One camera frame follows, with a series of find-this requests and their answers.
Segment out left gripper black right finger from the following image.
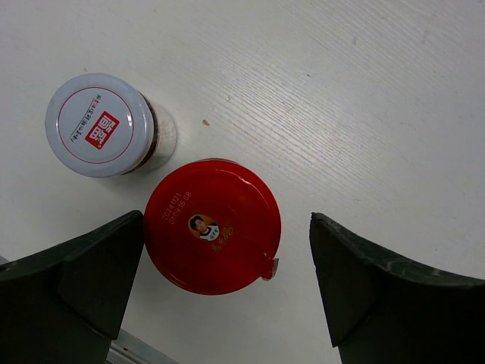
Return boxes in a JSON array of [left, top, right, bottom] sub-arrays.
[[309, 213, 484, 363]]

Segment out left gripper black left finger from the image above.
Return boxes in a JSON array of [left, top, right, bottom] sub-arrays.
[[1, 210, 144, 363]]

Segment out red lid sauce jar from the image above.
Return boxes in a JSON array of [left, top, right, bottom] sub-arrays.
[[144, 158, 281, 295]]

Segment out small brown spice jar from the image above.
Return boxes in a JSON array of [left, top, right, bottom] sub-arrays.
[[45, 73, 177, 178]]

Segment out aluminium rail frame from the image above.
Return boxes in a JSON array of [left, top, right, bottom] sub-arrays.
[[105, 329, 178, 364]]

